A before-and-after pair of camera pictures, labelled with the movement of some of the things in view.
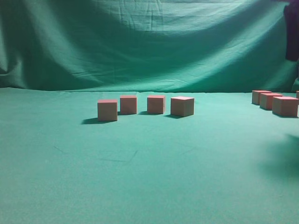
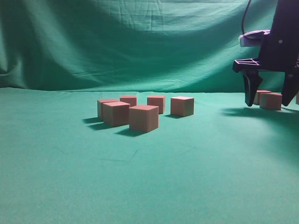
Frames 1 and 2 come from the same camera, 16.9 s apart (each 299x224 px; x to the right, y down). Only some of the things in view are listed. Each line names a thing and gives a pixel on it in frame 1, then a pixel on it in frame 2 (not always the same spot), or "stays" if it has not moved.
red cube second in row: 266,100 stays
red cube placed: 182,106 stays
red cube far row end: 255,96 stays
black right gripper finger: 292,12 -> 279,52
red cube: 285,106 -> 145,117
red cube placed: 156,104 stays
